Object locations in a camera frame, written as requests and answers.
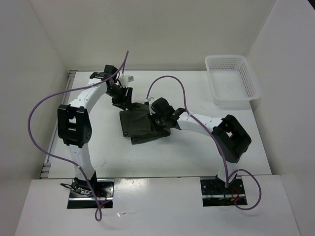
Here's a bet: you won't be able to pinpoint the white perforated plastic basket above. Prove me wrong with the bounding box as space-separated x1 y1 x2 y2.
204 55 261 106

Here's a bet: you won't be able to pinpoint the olive green shorts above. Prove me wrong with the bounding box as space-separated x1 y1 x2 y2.
119 103 171 145

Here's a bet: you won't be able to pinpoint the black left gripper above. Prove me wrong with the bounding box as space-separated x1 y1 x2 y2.
105 85 132 111

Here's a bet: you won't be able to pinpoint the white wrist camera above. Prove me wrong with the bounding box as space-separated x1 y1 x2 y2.
145 97 155 116
119 75 134 88

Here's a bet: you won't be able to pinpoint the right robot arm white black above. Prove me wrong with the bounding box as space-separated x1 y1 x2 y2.
146 97 252 193

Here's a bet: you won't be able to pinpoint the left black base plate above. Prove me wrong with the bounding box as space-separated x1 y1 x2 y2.
61 179 114 209

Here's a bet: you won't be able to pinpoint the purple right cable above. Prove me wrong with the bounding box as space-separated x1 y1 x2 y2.
146 75 261 211

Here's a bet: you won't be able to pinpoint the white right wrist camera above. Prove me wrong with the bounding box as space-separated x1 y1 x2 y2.
145 97 155 116

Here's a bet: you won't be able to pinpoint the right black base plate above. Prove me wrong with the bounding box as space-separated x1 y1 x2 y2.
200 177 247 207

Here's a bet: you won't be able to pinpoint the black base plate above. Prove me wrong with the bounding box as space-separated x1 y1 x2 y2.
200 177 247 207
61 179 114 209

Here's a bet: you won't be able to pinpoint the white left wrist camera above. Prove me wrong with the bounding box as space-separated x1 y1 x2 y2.
119 75 134 88

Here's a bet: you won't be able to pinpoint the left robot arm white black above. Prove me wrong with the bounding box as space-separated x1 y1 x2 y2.
57 65 134 197

